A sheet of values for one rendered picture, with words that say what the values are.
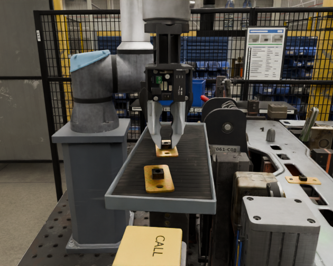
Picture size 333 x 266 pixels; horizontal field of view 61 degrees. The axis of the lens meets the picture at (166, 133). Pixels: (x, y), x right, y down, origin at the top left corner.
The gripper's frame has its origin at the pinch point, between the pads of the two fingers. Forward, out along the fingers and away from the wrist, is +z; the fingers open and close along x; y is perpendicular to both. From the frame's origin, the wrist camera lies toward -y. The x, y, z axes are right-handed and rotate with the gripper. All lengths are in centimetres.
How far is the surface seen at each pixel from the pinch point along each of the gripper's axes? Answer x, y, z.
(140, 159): -4.7, 4.9, 1.7
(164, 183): -1.2, 14.7, 1.4
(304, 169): 42, -23, 18
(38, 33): -68, -136, -24
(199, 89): 24, -100, 6
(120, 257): -6.0, 28.2, 1.7
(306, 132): 59, -53, 16
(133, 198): -5.2, 18.7, 1.3
